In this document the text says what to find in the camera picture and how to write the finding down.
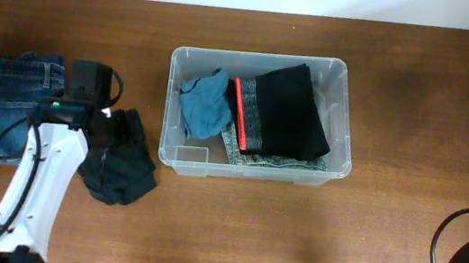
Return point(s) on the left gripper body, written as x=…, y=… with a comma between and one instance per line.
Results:
x=112, y=126

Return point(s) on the black Nike garment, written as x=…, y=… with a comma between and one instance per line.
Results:
x=123, y=171

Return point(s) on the blue denim cloth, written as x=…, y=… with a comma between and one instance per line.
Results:
x=205, y=106

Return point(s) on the black shorts red waistband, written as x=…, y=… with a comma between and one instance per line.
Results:
x=276, y=115

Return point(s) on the light blue denim jeans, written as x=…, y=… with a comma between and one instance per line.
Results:
x=231, y=145

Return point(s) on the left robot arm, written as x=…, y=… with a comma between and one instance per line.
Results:
x=62, y=128

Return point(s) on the clear plastic storage bin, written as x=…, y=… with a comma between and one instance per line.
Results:
x=208, y=158

